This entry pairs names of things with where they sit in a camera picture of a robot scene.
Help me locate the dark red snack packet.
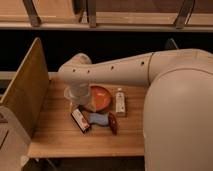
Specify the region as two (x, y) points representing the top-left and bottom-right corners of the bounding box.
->
(108, 113), (117, 135)

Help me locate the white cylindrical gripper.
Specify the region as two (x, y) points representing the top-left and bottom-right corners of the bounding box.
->
(64, 83), (91, 105)

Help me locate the small white bottle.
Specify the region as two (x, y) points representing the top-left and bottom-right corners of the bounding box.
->
(115, 88), (126, 117)

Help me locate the wooden side panel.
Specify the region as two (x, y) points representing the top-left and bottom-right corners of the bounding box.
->
(0, 38), (49, 145)

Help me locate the wooden shelf rail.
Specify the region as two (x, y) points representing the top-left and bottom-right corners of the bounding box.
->
(0, 0), (213, 32)

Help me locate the red white snack box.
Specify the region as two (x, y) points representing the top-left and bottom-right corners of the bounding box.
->
(71, 109), (90, 133)

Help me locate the blue sponge cloth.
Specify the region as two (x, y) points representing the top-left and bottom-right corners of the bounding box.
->
(89, 113), (109, 126)

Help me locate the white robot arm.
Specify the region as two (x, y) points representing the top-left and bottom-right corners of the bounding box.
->
(58, 49), (213, 171)

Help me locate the orange red bowl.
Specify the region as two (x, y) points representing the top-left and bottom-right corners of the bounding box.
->
(84, 85), (111, 112)

